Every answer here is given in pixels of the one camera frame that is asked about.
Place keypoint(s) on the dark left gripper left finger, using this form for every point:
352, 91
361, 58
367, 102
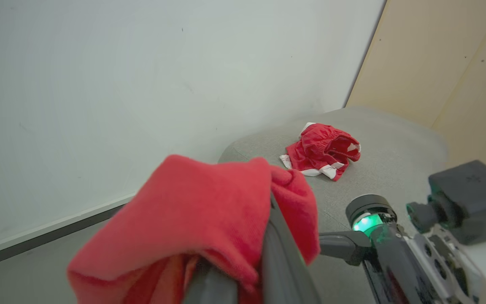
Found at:
209, 291

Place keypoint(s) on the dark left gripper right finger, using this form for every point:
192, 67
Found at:
285, 270

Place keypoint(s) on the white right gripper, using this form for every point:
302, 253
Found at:
420, 270

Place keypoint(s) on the plain red cloth garment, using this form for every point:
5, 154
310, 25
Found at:
192, 215

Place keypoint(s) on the red shorts with white trim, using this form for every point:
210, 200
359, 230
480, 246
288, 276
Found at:
321, 150

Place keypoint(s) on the grey fabric sofa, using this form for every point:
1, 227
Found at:
386, 156

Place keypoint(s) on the white and black baseboard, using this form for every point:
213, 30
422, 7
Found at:
40, 236

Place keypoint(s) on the beige partition panel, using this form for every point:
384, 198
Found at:
437, 63

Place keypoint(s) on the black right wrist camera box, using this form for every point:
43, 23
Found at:
466, 198

